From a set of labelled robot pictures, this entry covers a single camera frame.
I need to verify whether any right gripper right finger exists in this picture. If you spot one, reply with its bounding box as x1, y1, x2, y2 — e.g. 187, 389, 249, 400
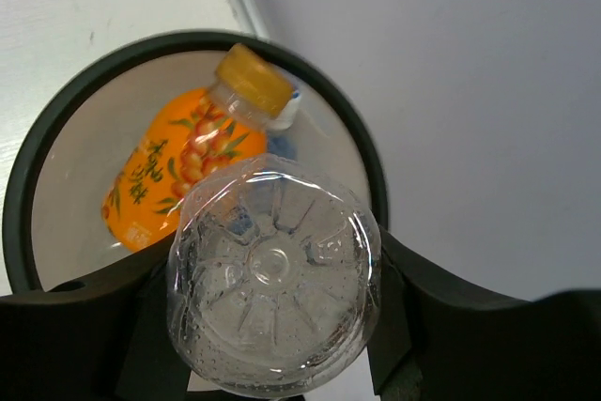
368, 232, 600, 400

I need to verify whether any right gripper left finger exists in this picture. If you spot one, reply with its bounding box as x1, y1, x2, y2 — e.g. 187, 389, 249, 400
1, 238, 191, 400

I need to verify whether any clear bottle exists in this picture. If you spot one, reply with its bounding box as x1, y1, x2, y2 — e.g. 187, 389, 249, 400
166, 154, 381, 399

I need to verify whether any orange juice bottle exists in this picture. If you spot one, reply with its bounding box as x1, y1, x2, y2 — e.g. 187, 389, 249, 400
101, 44, 299, 252

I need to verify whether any blue label plastic bottle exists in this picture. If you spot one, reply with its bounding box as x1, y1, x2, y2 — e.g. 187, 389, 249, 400
267, 85, 301, 161

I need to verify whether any white bin black rim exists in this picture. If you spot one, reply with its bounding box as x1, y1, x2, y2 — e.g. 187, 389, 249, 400
2, 31, 390, 292

